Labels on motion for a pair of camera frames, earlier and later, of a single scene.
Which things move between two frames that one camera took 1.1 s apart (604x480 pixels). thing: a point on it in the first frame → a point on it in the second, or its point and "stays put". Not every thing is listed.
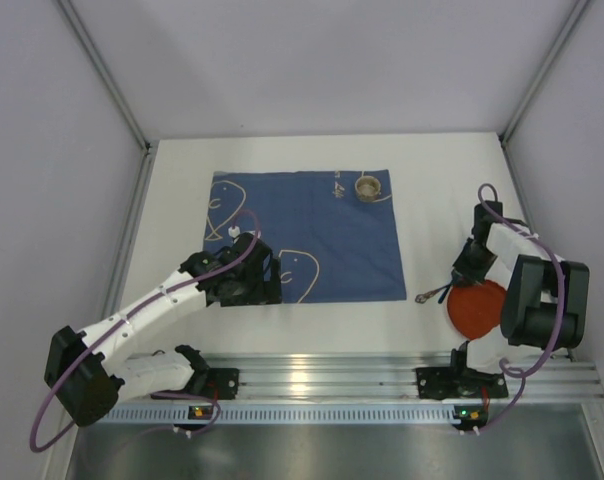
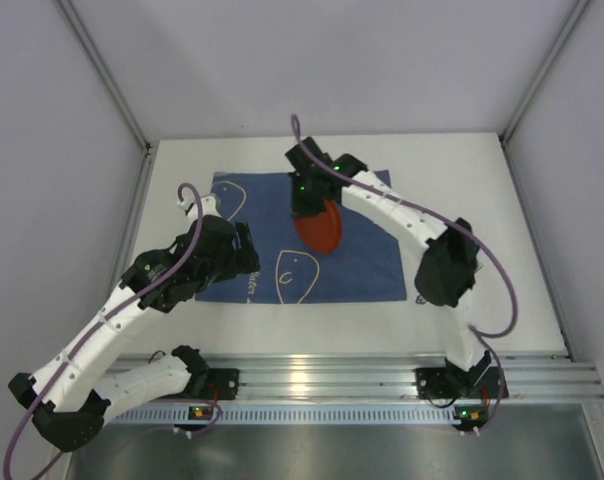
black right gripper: x=464 y=267 → x=311 y=205
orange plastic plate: x=476 y=309 → x=321 y=232
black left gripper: x=261 y=270 → x=243 y=248
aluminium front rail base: x=378 y=377 stays put
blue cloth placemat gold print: x=334 y=232 stays put
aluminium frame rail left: x=105 y=74 stays put
